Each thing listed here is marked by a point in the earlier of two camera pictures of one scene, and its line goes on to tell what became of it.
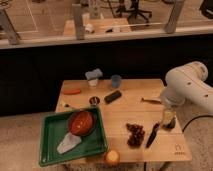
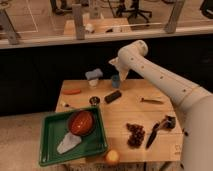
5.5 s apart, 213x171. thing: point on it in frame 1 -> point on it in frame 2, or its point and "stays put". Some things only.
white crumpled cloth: [68, 142] stays put
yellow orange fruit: [112, 156] stays put
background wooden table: [99, 26] stays put
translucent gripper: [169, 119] -> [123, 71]
